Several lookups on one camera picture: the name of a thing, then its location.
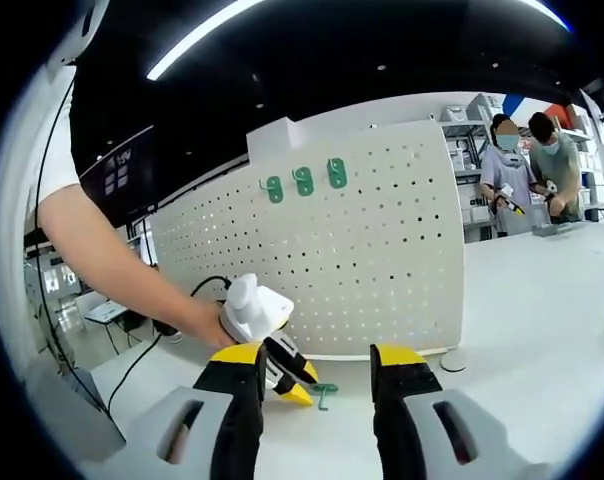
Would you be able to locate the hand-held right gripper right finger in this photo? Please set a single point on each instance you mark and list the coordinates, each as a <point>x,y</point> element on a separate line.
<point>402,415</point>

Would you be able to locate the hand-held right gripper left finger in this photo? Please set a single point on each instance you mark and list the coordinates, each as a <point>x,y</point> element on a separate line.
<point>237,415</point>

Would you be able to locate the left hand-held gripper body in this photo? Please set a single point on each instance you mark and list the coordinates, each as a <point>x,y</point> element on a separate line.
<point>254,315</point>

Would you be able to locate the green hook assembly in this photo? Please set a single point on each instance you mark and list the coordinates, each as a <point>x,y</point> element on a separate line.
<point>324,389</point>
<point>276,192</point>
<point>337,175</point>
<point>304,185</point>

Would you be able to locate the white pegboard mounting plate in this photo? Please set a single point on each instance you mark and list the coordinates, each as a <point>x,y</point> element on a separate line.
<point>357,260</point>

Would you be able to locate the person's left hand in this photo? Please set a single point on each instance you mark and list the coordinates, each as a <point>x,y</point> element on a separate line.
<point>214,327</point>

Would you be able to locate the round white board foot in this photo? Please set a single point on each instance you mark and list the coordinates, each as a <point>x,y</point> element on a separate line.
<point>454,361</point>

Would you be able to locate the white laptop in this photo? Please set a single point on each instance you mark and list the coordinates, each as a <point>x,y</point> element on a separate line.
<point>107,311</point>

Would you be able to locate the grey office chair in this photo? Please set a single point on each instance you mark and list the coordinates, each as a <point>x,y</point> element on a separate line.
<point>67,400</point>

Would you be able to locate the grey metal tray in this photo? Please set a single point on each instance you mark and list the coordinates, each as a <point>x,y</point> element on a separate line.
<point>557,230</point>

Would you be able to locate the person's torso in light shirt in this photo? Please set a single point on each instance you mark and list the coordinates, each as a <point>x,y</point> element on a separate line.
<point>57,150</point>

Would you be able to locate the long ceiling light strip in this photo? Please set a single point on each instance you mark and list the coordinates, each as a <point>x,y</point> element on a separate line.
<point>197,42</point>

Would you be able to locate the white chest device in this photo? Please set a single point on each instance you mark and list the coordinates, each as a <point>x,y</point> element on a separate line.
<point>77,40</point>

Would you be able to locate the red white blue banner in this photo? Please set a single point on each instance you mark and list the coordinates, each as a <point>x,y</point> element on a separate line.
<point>512,102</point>

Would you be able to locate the short ceiling light strip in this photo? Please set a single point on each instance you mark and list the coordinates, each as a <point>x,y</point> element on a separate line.
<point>552,12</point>

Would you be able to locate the large dark wall screen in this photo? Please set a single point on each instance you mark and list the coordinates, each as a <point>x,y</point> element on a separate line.
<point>117,190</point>

